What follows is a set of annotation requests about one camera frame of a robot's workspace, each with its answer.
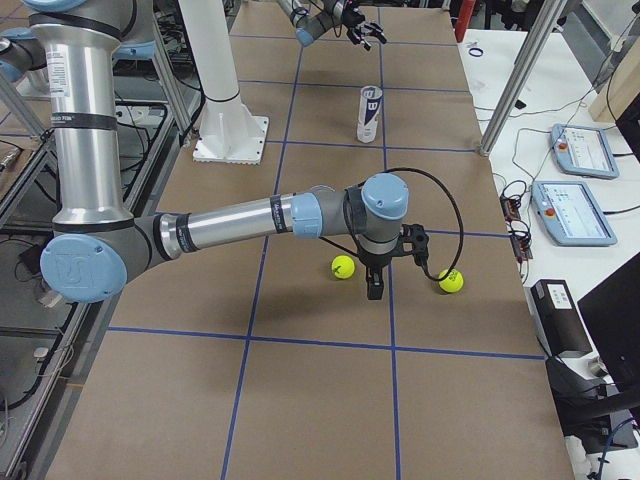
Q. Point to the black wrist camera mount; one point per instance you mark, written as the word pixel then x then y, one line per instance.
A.
pixel 413 242

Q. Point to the near teach pendant tablet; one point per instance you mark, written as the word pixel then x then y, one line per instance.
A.
pixel 571 215

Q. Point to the yellow tennis ball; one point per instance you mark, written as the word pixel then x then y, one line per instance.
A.
pixel 343 267
pixel 452 282

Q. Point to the orange electronics board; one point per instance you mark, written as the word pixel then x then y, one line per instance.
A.
pixel 517 229

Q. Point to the black box with label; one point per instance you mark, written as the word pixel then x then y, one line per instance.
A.
pixel 563 329

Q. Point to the red cylinder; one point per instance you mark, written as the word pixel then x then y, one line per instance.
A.
pixel 464 16

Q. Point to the black monitor stand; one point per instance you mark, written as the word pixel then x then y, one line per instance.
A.
pixel 589 409

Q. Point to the teach pendant tablet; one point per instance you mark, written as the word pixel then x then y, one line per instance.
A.
pixel 583 151
pixel 571 215

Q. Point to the far teach pendant tablet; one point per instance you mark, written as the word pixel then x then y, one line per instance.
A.
pixel 583 151

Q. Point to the clear tennis ball can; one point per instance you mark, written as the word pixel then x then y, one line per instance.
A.
pixel 370 102

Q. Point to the black monitor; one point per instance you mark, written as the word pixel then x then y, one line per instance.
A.
pixel 610 312

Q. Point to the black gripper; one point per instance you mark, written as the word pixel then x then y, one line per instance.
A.
pixel 374 263
pixel 346 21

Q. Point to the aluminium frame post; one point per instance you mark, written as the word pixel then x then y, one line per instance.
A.
pixel 535 40

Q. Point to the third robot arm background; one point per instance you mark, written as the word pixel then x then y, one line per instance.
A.
pixel 23 56

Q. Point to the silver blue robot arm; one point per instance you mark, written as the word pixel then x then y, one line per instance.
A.
pixel 98 245
pixel 331 15

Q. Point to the aluminium frame rack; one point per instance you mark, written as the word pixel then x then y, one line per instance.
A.
pixel 39 327

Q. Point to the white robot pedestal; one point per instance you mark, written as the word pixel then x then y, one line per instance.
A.
pixel 228 132

